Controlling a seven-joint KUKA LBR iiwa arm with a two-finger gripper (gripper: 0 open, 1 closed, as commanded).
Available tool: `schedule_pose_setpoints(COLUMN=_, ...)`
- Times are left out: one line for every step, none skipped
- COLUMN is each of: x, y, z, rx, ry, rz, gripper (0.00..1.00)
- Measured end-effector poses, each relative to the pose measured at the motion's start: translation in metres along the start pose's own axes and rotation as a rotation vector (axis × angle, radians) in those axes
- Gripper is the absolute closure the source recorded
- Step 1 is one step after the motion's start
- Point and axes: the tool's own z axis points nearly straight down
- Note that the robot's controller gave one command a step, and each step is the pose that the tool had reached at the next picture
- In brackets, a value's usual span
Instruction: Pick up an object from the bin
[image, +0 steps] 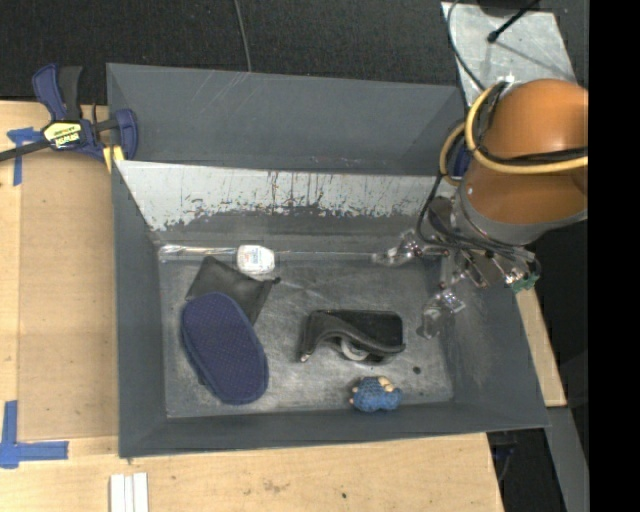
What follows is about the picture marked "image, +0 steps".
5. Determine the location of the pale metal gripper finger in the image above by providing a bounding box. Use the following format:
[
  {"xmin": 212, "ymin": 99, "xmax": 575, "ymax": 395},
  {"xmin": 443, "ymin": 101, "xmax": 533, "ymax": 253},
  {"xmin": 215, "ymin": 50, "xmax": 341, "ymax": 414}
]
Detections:
[
  {"xmin": 416, "ymin": 290, "xmax": 467, "ymax": 341},
  {"xmin": 371, "ymin": 233, "xmax": 427, "ymax": 268}
]

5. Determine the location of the black tape dispenser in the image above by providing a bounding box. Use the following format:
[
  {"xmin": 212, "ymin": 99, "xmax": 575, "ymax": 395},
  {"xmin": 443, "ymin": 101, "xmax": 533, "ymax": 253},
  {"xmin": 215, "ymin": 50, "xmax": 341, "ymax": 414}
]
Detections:
[{"xmin": 296, "ymin": 309, "xmax": 408, "ymax": 365}]

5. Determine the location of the grey metal bin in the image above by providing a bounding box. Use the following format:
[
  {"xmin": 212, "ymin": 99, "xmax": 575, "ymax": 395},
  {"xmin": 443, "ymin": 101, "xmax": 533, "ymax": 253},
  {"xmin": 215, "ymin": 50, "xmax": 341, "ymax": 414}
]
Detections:
[{"xmin": 105, "ymin": 62, "xmax": 552, "ymax": 459}]

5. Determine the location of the blue knitted toy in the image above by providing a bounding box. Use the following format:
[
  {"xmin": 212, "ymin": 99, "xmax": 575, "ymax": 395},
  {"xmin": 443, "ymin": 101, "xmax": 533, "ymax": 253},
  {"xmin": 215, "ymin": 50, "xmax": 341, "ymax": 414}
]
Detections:
[{"xmin": 349, "ymin": 375, "xmax": 404, "ymax": 414}]

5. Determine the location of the small white plastic bottle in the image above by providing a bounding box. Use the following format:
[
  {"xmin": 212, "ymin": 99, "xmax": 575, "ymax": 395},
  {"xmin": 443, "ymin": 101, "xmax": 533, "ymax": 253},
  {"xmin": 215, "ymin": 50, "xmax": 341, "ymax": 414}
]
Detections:
[{"xmin": 235, "ymin": 243, "xmax": 278, "ymax": 276}]

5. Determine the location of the black fabric pouch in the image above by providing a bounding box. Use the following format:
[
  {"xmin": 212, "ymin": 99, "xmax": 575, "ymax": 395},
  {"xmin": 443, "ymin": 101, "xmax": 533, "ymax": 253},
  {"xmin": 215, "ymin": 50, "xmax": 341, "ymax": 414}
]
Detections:
[{"xmin": 185, "ymin": 255, "xmax": 282, "ymax": 327}]

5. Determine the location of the blue quilted oval case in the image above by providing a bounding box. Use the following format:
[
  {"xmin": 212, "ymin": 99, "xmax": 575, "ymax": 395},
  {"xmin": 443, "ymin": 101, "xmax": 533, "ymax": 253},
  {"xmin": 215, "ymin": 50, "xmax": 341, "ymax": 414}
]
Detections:
[{"xmin": 180, "ymin": 291, "xmax": 271, "ymax": 407}]

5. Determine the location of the clear plastic long tube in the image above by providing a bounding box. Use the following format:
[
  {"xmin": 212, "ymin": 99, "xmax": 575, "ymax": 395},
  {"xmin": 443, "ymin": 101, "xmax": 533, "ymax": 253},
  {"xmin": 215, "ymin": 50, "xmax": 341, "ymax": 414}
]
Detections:
[{"xmin": 158, "ymin": 243, "xmax": 382, "ymax": 263}]

